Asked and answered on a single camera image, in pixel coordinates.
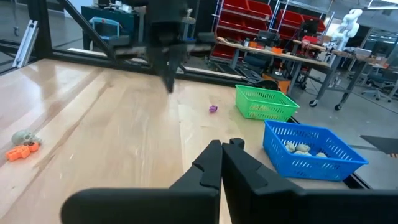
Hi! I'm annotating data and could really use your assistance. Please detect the green plastic basket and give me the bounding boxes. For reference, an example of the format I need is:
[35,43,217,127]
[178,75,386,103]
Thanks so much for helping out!
[234,84,300,123]

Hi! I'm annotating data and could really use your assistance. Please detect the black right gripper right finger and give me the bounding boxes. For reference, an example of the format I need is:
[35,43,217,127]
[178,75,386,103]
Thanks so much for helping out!
[221,137,398,224]

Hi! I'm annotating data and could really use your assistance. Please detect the wooden bench grey legs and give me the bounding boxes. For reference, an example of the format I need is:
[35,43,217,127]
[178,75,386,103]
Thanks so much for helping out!
[309,48,388,111]

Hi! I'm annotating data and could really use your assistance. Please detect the red bin storage rack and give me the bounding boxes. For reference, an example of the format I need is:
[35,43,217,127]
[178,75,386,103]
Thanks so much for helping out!
[210,0,327,60]

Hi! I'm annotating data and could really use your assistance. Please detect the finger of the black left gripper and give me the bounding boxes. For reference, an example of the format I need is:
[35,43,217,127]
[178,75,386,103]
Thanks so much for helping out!
[169,43,186,91]
[154,45,172,94]

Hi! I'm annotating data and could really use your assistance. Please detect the blue handled toolbox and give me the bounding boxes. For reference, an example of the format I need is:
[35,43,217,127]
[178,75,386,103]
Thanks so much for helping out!
[88,16,131,48]

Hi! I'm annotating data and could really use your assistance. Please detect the orange plastic Halloween toy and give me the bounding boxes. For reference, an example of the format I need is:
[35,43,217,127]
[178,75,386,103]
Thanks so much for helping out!
[6,141,40,162]

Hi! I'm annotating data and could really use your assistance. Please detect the orange storage crate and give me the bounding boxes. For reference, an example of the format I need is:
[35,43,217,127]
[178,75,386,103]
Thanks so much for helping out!
[262,73,292,96]

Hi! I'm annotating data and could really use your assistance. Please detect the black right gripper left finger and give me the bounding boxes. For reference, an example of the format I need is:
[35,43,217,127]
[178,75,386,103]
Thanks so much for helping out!
[60,139,223,224]

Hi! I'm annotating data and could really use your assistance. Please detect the black office chair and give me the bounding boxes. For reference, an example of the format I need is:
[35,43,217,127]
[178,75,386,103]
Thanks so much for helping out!
[360,67,398,103]

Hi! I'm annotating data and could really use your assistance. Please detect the black hazard striped floor plate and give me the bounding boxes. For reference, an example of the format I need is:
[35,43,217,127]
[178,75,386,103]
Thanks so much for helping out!
[359,134,398,158]

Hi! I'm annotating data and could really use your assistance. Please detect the blue plastic basket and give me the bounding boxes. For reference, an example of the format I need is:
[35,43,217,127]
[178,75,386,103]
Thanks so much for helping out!
[262,119,370,182]

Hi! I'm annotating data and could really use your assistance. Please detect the cluttered wooden workbench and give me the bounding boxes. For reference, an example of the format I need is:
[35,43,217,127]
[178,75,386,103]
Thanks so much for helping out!
[216,36,332,108]

